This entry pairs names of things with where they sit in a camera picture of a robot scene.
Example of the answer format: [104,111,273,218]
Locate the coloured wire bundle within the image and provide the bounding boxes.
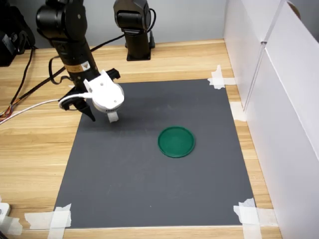
[0,98,19,122]

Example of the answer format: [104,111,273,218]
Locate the small white bracket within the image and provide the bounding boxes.
[0,202,11,223]

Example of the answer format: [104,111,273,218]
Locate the round green lid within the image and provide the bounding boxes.
[157,125,196,159]

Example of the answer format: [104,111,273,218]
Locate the small white plastic terminal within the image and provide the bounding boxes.
[106,111,120,124]

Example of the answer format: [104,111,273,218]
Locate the looped black cable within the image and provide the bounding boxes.
[48,55,75,87]

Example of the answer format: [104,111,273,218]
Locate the white camera cable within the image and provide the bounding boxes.
[0,92,93,125]

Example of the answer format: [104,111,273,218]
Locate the white tape patch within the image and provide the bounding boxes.
[228,101,248,122]
[23,203,72,239]
[207,64,237,90]
[233,198,279,239]
[0,215,23,237]

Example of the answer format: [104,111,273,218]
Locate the black cable with plug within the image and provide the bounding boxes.
[146,7,157,49]

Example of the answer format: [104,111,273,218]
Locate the thick black cable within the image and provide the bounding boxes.
[9,33,127,105]

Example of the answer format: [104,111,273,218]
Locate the thin black cable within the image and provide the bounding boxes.
[11,47,35,105]

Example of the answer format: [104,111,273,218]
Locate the partition joining post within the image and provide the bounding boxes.
[243,39,269,113]

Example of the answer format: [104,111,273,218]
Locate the dark grey mat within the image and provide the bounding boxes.
[53,79,257,229]

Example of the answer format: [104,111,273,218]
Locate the white partition panel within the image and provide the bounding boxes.
[245,0,319,239]
[222,0,286,110]

